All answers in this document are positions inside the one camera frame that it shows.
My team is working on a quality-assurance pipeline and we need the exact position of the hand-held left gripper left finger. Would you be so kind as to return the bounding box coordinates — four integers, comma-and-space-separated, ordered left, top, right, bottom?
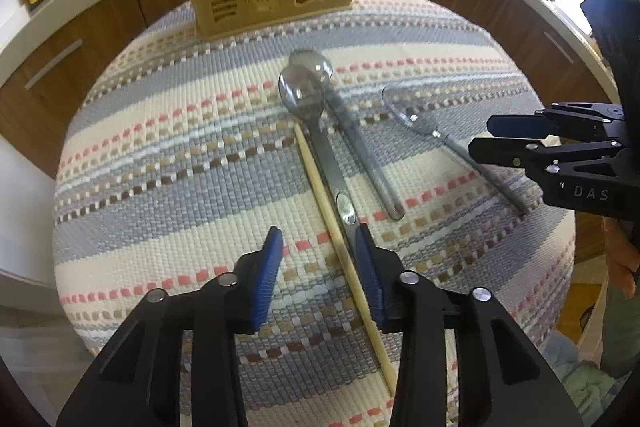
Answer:
56, 226, 285, 427

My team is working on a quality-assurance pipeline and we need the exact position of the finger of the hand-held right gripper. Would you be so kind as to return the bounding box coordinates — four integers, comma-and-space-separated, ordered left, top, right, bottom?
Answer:
486, 102, 628, 142
467, 136, 628, 195

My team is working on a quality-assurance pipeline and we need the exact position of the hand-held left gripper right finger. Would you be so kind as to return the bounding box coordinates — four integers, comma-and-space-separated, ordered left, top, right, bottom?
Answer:
351, 223, 583, 427

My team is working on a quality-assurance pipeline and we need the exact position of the wooden chopstick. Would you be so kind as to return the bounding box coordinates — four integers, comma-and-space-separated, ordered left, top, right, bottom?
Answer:
292, 124, 398, 398

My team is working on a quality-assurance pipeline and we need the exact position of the clear plastic spoon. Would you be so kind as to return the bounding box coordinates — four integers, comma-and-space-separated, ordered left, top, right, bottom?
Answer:
277, 66, 368, 258
381, 86, 531, 215

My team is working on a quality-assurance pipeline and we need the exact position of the grey plastic spoon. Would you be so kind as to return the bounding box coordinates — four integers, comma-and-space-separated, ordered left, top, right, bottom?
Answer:
289, 49, 405, 222

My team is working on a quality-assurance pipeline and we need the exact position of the person's right hand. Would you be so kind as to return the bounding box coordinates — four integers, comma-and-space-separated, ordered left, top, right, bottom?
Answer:
602, 216, 640, 300

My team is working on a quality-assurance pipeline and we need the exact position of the striped woven table mat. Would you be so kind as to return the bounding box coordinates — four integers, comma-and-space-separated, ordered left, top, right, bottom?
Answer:
51, 0, 576, 427

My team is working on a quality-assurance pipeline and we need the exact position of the person's grey green clothing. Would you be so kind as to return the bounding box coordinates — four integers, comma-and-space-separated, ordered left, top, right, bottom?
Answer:
600, 279, 640, 380

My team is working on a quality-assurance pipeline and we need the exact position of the pale green cloth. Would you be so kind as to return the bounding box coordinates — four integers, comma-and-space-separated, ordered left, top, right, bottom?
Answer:
542, 332, 636, 427

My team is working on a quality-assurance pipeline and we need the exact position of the wooden kitchen cabinet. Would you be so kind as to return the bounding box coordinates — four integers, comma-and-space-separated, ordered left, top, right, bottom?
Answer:
0, 0, 621, 178

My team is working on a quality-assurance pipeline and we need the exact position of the short metal cabinet handle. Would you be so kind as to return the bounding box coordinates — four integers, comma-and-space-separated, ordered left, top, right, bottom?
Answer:
542, 29, 576, 64

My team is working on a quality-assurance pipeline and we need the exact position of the long metal cabinet handle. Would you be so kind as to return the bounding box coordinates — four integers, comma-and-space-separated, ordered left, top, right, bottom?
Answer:
25, 39, 85, 90

